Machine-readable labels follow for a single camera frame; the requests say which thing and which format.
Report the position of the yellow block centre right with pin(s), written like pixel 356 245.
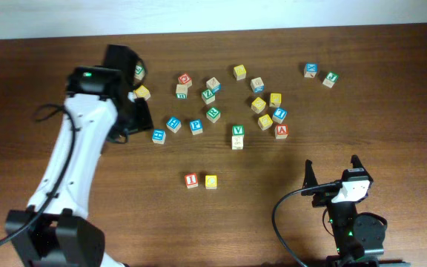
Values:
pixel 258 105

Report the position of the blue X block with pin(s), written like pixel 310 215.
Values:
pixel 310 70

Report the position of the green R block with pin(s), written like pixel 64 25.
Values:
pixel 213 114

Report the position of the wood block blue front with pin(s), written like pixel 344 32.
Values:
pixel 257 85

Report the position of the yellow block upper right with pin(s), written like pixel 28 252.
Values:
pixel 275 100

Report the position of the red G block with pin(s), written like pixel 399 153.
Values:
pixel 185 79

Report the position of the blue E block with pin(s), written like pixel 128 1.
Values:
pixel 158 136

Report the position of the wood block blue side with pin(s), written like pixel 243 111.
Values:
pixel 213 84

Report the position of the red A block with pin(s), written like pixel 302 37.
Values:
pixel 281 131

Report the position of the green L block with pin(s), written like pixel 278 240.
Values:
pixel 139 72

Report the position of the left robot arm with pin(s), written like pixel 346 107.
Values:
pixel 53 229

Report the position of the green V block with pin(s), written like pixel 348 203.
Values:
pixel 238 133

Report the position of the yellow block lower right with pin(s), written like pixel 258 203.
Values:
pixel 265 122

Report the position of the yellow C block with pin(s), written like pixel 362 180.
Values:
pixel 211 182

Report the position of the blue T block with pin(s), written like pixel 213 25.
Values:
pixel 279 115

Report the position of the green Z block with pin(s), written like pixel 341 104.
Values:
pixel 208 96

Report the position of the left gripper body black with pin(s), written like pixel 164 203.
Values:
pixel 141 119

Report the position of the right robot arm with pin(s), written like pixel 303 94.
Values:
pixel 358 237

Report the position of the blue P block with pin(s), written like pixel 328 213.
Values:
pixel 196 126

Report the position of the blue F block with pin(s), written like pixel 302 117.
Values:
pixel 174 124

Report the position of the yellow block right pair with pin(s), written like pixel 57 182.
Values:
pixel 142 92

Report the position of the red I block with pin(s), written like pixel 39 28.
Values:
pixel 191 180

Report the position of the green J block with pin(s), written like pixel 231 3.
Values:
pixel 330 79

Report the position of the yellow block top centre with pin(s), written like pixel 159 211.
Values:
pixel 240 72

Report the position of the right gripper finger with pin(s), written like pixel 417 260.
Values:
pixel 355 161
pixel 310 180

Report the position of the wood block green side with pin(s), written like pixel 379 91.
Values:
pixel 181 91

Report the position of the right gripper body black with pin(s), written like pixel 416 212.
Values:
pixel 325 199

